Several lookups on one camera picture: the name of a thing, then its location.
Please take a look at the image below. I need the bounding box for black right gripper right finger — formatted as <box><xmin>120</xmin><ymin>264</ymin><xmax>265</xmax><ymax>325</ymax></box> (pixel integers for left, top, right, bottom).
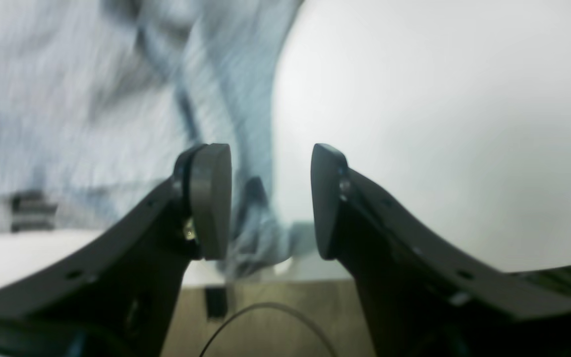
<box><xmin>310</xmin><ymin>144</ymin><xmax>571</xmax><ymax>357</ymax></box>

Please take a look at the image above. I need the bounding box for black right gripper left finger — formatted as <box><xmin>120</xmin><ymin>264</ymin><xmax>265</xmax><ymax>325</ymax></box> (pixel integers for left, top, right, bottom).
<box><xmin>0</xmin><ymin>144</ymin><xmax>232</xmax><ymax>357</ymax></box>

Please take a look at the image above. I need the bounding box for grey T-shirt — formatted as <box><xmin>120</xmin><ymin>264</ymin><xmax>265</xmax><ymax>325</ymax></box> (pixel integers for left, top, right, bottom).
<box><xmin>0</xmin><ymin>0</ymin><xmax>301</xmax><ymax>278</ymax></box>

